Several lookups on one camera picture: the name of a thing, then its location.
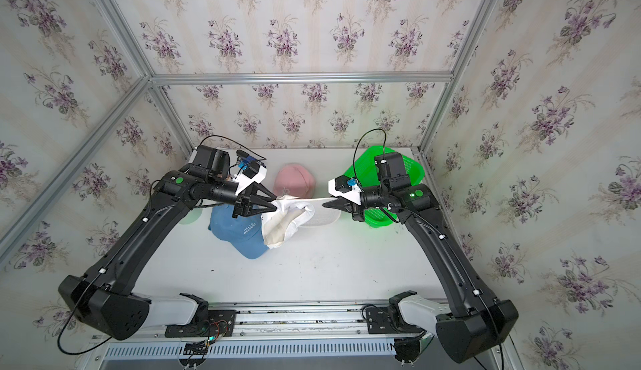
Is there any grey white baseball cap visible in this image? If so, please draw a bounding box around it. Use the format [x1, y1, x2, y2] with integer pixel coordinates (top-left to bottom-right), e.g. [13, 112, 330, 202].
[260, 195, 341, 249]

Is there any light blue baseball cap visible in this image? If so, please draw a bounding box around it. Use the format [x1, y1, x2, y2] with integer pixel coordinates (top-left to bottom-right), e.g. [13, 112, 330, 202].
[208, 205, 270, 260]

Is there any pink baseball cap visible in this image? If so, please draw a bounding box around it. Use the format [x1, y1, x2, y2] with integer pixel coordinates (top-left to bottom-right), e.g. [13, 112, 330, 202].
[272, 164, 315, 199]

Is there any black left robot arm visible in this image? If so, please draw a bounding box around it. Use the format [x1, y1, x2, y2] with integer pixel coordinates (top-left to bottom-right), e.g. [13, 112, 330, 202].
[58, 146, 276, 341]

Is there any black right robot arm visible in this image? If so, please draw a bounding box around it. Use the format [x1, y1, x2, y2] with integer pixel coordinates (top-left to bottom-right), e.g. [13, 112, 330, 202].
[324, 152, 519, 363]

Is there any blue black stapler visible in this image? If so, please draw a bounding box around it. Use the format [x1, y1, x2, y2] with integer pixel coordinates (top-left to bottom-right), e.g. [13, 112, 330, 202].
[236, 150, 256, 163]

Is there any mint green pen cup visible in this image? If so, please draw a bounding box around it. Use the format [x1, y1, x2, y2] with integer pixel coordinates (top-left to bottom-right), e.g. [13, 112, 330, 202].
[179, 208, 202, 226]

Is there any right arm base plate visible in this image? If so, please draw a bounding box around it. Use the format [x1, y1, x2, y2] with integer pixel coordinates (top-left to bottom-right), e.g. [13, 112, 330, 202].
[361, 304, 437, 335]

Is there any aluminium mounting rail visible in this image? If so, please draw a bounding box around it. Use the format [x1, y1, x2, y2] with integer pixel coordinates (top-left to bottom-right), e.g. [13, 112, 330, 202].
[89, 299, 509, 343]

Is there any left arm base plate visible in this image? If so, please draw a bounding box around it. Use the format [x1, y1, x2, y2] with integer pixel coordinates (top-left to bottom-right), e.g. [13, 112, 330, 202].
[165, 310, 237, 338]

